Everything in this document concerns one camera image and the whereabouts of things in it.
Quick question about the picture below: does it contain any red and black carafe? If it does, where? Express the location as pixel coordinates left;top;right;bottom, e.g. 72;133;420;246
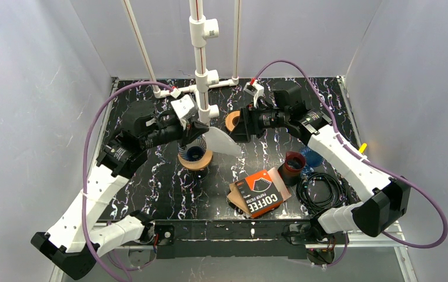
278;151;306;186

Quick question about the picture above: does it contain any yellow marker pen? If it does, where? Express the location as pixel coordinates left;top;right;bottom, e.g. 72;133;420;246
359;143;367;154

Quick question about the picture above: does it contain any clear glass brown cup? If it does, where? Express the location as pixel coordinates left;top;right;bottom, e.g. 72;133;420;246
189;167;209;181

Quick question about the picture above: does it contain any wooden ring dripper holder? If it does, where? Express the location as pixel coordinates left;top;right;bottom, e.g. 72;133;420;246
178;150;213;171

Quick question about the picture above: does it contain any blue glass dripper cone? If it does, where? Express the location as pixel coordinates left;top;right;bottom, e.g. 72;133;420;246
178;137;207;161

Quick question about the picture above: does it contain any aluminium frame rail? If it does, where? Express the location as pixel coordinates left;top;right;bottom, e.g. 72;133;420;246
48;220;420;282

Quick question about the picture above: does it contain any orange coffee filter package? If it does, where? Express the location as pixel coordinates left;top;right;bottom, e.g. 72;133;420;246
227;167;291;219

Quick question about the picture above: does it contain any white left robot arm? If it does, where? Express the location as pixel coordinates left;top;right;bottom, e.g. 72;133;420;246
31;95;209;280

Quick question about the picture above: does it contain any coiled black cable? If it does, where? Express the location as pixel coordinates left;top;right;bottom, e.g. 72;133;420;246
296;172;349;217

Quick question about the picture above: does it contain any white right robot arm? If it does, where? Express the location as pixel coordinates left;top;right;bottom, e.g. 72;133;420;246
230;86;411;237

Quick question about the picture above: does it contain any white paper coffee filter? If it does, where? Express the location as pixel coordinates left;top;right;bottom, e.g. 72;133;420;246
203;126;242;157

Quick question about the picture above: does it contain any white PVC pipe stand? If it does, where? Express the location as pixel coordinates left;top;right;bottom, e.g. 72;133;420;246
121;0;244;122

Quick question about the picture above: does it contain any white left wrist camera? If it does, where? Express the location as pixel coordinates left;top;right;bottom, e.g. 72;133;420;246
170;88;198;121

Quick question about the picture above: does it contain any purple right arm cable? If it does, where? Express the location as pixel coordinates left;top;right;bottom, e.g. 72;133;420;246
249;59;448;270

